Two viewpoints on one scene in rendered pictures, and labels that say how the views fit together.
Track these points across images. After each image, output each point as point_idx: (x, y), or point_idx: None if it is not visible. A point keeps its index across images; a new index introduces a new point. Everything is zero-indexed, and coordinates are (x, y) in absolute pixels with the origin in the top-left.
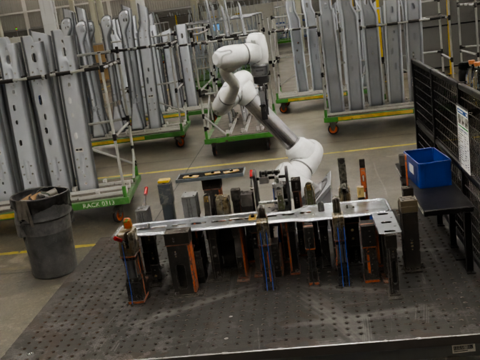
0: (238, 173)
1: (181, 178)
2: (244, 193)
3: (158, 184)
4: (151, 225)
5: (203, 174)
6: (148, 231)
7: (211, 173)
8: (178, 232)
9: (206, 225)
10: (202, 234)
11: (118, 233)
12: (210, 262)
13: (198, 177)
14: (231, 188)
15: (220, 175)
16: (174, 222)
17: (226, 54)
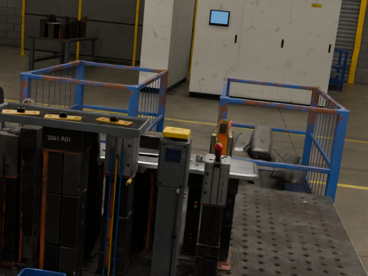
0: (17, 104)
1: (135, 122)
2: (19, 128)
3: (190, 138)
4: (196, 164)
5: (83, 120)
6: (195, 155)
7: (67, 116)
8: (148, 131)
9: (103, 145)
10: (104, 214)
11: (232, 130)
12: (93, 271)
13: (99, 117)
14: (39, 128)
15: (53, 107)
16: (155, 160)
17: None
